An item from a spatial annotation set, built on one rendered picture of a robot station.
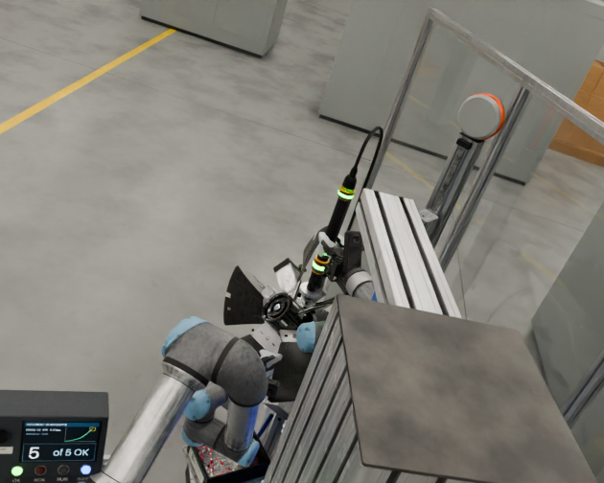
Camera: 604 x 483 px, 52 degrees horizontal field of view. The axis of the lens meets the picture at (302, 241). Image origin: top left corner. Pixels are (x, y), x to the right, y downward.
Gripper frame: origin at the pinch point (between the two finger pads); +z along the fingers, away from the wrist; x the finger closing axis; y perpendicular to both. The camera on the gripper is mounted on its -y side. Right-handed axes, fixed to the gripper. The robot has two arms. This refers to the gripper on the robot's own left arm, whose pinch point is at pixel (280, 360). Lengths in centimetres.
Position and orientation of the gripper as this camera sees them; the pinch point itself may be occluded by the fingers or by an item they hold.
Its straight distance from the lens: 193.3
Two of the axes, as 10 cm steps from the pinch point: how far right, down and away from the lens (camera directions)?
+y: -7.6, -4.2, 4.8
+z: 6.1, -2.4, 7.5
